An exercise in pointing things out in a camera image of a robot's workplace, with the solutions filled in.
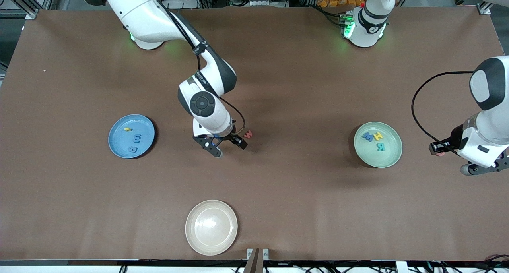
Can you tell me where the mint green round plate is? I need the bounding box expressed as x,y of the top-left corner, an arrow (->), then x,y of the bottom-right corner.
354,122 -> 403,168

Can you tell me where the brown table cover sheet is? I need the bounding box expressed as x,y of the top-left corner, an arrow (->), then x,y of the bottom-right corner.
0,6 -> 509,261

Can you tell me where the blue round plate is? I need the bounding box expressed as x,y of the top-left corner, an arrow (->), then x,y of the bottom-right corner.
108,114 -> 155,159

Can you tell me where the beige round plate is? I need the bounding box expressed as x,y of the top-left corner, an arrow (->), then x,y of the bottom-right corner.
185,200 -> 238,256

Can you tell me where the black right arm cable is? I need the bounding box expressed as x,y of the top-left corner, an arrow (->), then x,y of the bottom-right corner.
147,0 -> 246,135

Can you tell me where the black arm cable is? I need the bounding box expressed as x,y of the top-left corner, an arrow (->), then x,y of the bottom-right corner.
411,70 -> 476,145
147,0 -> 246,135

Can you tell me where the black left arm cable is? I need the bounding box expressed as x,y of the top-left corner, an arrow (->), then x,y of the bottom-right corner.
411,70 -> 476,145

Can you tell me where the metal table edge bracket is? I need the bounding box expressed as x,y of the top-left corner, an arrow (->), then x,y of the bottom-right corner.
247,248 -> 269,273

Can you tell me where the black cable bundle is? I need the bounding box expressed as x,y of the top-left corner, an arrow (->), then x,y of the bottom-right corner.
427,254 -> 509,273

